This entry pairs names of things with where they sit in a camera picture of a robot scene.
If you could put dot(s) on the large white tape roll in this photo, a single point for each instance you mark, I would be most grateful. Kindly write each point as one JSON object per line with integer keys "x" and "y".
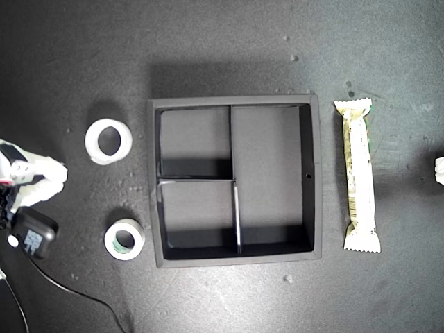
{"x": 91, "y": 142}

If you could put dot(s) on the snack bar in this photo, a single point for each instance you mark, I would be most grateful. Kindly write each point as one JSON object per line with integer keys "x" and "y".
{"x": 359, "y": 173}

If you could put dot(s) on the small white tape roll green core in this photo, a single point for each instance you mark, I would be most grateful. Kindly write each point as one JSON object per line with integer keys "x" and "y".
{"x": 110, "y": 243}

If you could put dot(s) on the black compartment tray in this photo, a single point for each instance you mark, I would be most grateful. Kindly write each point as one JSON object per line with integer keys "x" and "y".
{"x": 270, "y": 166}

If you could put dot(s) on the black camera box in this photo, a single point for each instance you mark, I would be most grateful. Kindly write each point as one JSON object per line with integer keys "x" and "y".
{"x": 38, "y": 236}

